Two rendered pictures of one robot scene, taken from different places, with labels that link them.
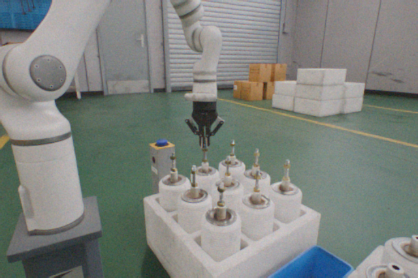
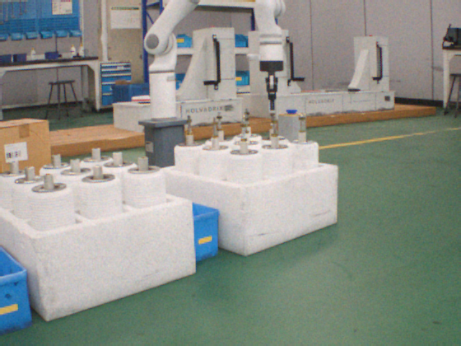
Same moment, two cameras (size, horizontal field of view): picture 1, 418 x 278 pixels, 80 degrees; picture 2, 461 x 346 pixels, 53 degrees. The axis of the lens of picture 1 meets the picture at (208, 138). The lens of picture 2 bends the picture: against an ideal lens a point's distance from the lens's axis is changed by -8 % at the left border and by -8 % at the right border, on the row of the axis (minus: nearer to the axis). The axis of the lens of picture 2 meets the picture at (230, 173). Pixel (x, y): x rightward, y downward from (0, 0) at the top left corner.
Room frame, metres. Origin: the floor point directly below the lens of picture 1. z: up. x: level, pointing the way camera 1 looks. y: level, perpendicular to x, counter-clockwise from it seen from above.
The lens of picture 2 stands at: (0.48, -1.53, 0.47)
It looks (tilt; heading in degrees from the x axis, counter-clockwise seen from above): 12 degrees down; 84
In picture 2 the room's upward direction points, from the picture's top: 2 degrees counter-clockwise
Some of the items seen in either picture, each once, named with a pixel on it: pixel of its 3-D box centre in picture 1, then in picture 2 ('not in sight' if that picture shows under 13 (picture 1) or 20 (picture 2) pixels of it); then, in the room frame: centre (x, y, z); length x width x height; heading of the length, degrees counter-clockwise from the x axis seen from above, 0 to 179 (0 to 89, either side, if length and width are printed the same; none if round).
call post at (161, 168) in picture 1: (164, 183); (292, 159); (0.87, 0.17, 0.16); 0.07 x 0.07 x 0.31; 35
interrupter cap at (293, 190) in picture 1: (285, 188); (244, 152); (0.65, -0.22, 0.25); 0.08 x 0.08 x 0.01
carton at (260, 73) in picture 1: (259, 72); not in sight; (4.45, -0.89, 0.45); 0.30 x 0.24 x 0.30; 29
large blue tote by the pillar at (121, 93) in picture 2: not in sight; (134, 99); (-0.04, 4.56, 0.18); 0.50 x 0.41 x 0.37; 122
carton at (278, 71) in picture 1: (275, 72); not in sight; (4.63, -1.20, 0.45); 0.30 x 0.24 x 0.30; 25
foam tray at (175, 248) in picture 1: (226, 230); (247, 196); (0.68, -0.06, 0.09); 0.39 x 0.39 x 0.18; 35
